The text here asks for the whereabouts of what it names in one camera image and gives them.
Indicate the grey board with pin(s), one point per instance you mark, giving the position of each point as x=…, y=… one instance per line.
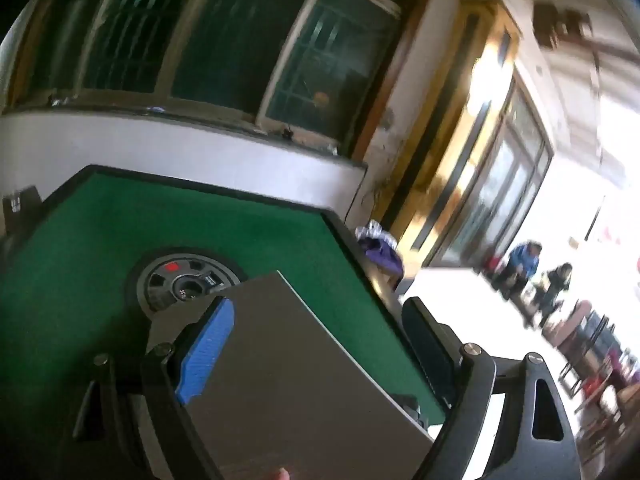
x=300, y=385

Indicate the wooden framed glass door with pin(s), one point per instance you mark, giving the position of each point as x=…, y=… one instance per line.
x=500, y=185

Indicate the dark wall fixture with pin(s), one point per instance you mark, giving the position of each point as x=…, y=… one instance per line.
x=555, y=20

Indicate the purple cloth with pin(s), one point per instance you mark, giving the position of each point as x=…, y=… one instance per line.
x=382, y=255

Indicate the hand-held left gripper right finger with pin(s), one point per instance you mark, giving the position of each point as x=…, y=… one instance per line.
x=430, y=350

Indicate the green felt mahjong table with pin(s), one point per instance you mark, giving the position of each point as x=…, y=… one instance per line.
x=225, y=230

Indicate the person's right hand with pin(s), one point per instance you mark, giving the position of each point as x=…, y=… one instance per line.
x=278, y=474

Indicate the round table control dial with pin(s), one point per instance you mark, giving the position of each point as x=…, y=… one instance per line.
x=165, y=280

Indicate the dark red chair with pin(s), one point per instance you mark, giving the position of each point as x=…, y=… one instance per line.
x=615, y=395
x=580, y=330

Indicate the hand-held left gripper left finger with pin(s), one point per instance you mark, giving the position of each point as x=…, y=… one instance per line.
x=207, y=350

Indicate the barred window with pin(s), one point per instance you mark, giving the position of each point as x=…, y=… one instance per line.
x=225, y=35

